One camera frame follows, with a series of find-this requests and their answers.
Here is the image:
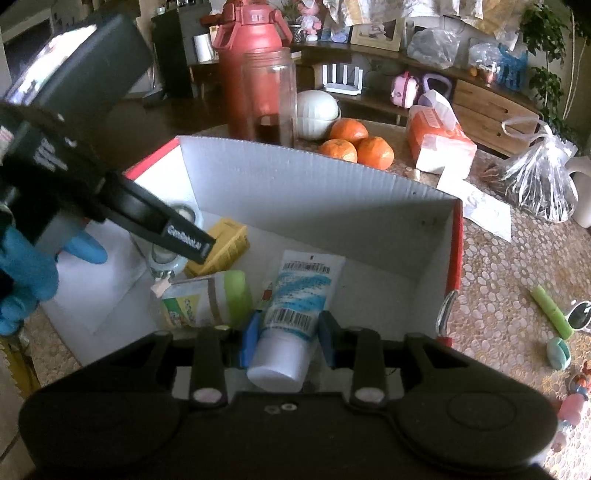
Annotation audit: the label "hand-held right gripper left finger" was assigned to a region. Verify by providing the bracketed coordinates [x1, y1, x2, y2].
[108, 314, 262, 411]

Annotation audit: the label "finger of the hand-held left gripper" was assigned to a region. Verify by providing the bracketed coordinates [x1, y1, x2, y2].
[102, 172, 218, 266]

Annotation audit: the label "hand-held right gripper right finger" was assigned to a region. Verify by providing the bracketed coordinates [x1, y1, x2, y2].
[318, 311, 460, 411]

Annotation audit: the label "white contact lens case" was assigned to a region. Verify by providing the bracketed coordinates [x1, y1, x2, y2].
[147, 203, 204, 282]

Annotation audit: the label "white bottle green lid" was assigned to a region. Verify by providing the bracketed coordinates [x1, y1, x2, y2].
[159, 270, 254, 329]

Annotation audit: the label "small yellow box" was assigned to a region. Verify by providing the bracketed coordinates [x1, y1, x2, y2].
[184, 218, 250, 278]

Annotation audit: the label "white blue toothpaste tube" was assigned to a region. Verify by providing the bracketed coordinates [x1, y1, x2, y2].
[246, 250, 346, 393]

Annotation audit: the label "red cardboard box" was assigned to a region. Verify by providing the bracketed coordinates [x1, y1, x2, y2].
[44, 135, 464, 370]

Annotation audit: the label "green tube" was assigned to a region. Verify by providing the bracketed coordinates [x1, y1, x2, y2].
[531, 285, 574, 340]

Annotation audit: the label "white sunglasses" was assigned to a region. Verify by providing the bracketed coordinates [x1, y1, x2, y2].
[566, 300, 591, 334]

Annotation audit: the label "person's left hand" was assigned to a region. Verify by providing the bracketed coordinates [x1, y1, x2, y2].
[0, 226, 108, 337]

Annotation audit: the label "black cabinet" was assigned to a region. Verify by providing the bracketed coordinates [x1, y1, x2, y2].
[151, 7, 218, 99]

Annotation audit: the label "floral lace tablecloth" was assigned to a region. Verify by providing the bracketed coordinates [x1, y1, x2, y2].
[0, 117, 591, 480]

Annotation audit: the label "clear plastic tumbler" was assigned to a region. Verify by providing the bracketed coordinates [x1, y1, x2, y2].
[242, 47, 298, 148]

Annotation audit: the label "paper towel roll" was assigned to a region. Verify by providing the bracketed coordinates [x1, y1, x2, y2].
[193, 33, 218, 63]

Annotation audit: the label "white ceramic bowl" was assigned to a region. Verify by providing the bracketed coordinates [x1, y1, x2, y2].
[295, 90, 342, 140]

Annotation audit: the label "teal clip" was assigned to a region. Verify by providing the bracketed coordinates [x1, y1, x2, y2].
[546, 337, 572, 370]

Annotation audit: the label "red water bottle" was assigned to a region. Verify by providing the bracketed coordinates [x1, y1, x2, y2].
[211, 0, 294, 141]

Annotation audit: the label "orange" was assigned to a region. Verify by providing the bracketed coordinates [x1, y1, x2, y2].
[356, 136, 394, 170]
[329, 119, 369, 145]
[320, 138, 358, 163]

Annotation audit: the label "white paper napkin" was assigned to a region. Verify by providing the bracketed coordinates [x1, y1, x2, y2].
[436, 166, 512, 241]

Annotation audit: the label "pink makeup sponge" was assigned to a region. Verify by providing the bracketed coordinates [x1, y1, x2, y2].
[556, 399, 583, 425]

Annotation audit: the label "white router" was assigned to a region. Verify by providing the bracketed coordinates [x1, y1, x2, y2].
[321, 65, 363, 95]

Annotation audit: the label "orange tissue pack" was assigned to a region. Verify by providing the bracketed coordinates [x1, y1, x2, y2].
[406, 90, 478, 175]

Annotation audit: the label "pink doll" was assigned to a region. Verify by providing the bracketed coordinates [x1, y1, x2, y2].
[298, 0, 324, 40]

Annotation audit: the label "plastic bag of sunflower seeds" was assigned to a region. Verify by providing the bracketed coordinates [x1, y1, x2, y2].
[480, 115, 580, 224]

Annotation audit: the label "white jug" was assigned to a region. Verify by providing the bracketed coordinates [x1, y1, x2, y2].
[566, 157, 591, 229]

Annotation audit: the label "wooden sideboard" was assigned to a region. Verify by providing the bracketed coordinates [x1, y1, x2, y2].
[291, 41, 546, 158]

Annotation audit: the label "pink toy case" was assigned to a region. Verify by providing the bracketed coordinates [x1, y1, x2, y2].
[392, 71, 421, 109]

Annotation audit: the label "purple kettlebell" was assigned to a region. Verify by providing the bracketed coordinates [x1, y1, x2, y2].
[418, 73, 452, 109]

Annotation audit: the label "floral white cloth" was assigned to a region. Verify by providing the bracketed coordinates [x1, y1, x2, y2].
[323, 0, 462, 26]

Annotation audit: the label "grey plastic bag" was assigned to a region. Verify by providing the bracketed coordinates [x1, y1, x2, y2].
[407, 27, 462, 70]

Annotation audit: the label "clear plastic bag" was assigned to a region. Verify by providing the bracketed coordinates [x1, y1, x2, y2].
[468, 37, 504, 75]

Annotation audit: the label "green potted plant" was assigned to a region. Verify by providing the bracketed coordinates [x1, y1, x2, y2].
[519, 2, 591, 139]

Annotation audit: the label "yellow cloth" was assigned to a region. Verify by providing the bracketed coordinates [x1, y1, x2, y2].
[457, 0, 522, 38]

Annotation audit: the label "wooden picture frame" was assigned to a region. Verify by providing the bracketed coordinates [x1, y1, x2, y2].
[350, 17, 406, 51]

